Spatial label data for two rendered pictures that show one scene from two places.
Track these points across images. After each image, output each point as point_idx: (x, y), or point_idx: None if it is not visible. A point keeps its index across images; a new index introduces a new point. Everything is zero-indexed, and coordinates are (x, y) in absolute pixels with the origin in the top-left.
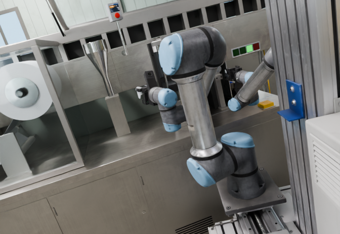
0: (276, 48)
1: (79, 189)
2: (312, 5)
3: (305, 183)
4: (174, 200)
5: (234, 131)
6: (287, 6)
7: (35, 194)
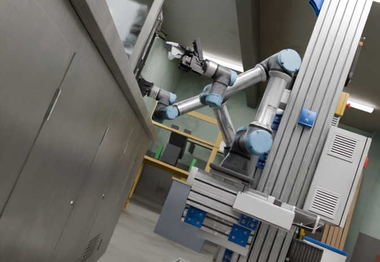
0: (298, 92)
1: (121, 119)
2: (341, 87)
3: (289, 164)
4: (110, 194)
5: (144, 140)
6: (322, 80)
7: (131, 89)
